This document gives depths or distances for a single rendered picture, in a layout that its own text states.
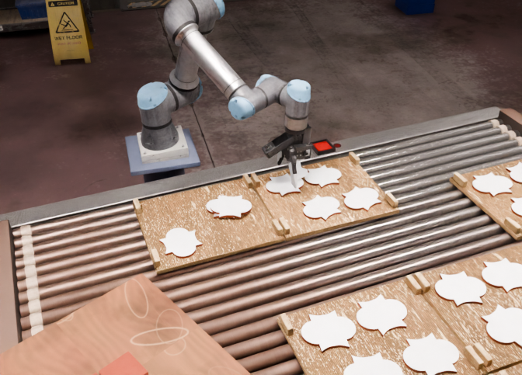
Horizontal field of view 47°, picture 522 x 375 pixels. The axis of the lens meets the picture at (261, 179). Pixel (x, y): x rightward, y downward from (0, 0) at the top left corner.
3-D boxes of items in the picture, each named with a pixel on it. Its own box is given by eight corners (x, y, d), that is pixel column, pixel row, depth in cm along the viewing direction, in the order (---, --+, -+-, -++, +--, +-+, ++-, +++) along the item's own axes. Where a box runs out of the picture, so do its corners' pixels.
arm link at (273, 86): (246, 81, 192) (272, 92, 186) (270, 69, 199) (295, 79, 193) (247, 102, 197) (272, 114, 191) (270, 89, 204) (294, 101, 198)
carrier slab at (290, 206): (248, 181, 214) (248, 177, 213) (350, 158, 226) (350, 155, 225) (286, 241, 187) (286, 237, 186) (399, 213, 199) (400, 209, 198)
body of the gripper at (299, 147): (310, 161, 201) (314, 130, 195) (287, 164, 199) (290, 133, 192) (301, 149, 207) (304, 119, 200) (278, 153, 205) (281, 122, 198)
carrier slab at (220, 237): (133, 206, 202) (132, 203, 201) (246, 181, 214) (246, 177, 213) (156, 275, 175) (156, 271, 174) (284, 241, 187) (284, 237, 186)
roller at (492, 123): (15, 237, 196) (12, 225, 193) (495, 126, 254) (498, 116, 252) (16, 246, 192) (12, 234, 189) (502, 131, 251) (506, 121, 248)
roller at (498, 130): (15, 245, 192) (12, 234, 189) (502, 130, 251) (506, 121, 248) (17, 255, 189) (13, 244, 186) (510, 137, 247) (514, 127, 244)
